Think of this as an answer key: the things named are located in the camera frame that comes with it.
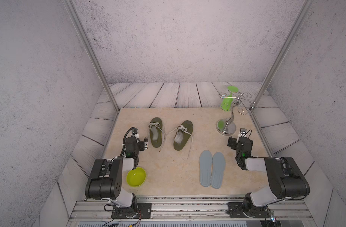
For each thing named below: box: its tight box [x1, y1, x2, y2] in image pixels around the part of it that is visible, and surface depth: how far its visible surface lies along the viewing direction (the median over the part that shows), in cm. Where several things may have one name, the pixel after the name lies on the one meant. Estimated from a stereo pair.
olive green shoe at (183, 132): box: [173, 120, 194, 151], surface depth 101 cm
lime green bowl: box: [126, 166, 147, 188], surface depth 84 cm
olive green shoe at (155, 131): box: [148, 117, 163, 148], surface depth 102 cm
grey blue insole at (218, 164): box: [210, 151, 226, 190], surface depth 89 cm
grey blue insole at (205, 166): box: [198, 149, 213, 188], surface depth 91 cm
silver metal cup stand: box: [216, 92, 257, 136], surface depth 107 cm
